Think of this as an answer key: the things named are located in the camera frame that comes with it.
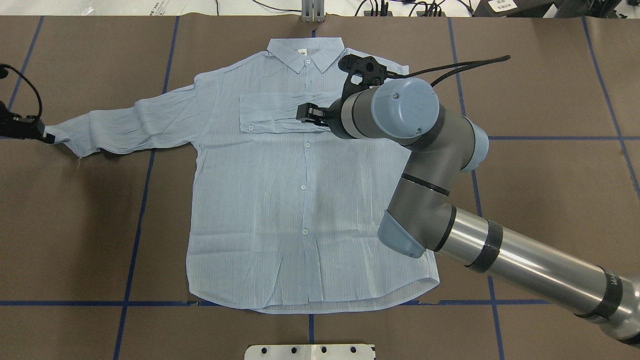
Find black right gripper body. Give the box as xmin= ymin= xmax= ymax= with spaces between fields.
xmin=295 ymin=102 xmax=343 ymax=132

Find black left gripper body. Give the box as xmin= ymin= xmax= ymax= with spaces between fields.
xmin=0 ymin=100 xmax=47 ymax=142

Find light blue button-up shirt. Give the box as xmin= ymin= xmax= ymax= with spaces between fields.
xmin=46 ymin=38 xmax=440 ymax=314

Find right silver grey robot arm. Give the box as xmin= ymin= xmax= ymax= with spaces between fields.
xmin=295 ymin=78 xmax=639 ymax=347

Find dark labelled box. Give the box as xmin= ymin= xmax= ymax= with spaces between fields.
xmin=472 ymin=0 xmax=565 ymax=18

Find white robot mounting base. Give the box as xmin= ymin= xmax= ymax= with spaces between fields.
xmin=244 ymin=343 xmax=377 ymax=360

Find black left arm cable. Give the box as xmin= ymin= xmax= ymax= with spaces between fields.
xmin=0 ymin=63 xmax=44 ymax=121

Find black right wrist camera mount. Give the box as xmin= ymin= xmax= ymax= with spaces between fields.
xmin=338 ymin=54 xmax=401 ymax=103

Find aluminium frame post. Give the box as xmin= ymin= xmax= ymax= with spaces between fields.
xmin=301 ymin=0 xmax=326 ymax=24

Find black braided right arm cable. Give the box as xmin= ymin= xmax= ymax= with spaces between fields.
xmin=385 ymin=54 xmax=511 ymax=89

